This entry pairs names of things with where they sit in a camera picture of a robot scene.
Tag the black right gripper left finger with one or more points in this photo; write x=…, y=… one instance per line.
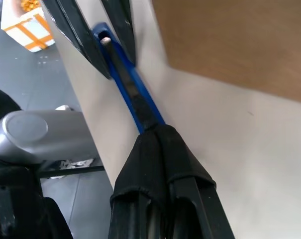
x=140, y=169

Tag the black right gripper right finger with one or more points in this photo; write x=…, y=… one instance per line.
x=185, y=164

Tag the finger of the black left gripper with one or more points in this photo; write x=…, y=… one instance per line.
x=124, y=25
x=78, y=27

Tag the blue pen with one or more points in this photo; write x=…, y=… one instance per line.
x=130, y=84

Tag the brown cardboard box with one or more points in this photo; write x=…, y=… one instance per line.
x=227, y=37

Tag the white box with orange tape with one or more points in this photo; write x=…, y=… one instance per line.
x=28, y=30

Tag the orange yellow bundle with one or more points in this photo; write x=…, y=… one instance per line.
x=30, y=5

